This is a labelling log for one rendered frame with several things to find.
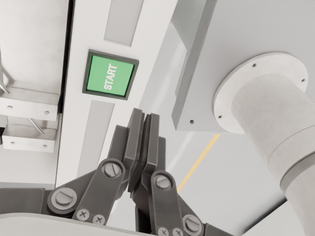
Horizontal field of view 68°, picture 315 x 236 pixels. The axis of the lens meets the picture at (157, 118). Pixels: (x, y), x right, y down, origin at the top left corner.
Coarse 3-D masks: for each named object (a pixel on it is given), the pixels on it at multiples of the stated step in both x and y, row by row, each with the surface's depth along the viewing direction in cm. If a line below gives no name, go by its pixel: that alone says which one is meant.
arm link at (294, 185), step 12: (312, 156) 29; (300, 168) 30; (312, 168) 29; (288, 180) 31; (300, 180) 29; (312, 180) 28; (288, 192) 31; (300, 192) 29; (312, 192) 28; (300, 204) 29; (312, 204) 28; (300, 216) 30; (312, 216) 27; (312, 228) 27
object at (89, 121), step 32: (96, 0) 22; (128, 0) 23; (160, 0) 23; (96, 32) 24; (128, 32) 25; (160, 32) 25; (96, 96) 29; (128, 96) 30; (64, 128) 32; (96, 128) 33; (64, 160) 36; (96, 160) 38
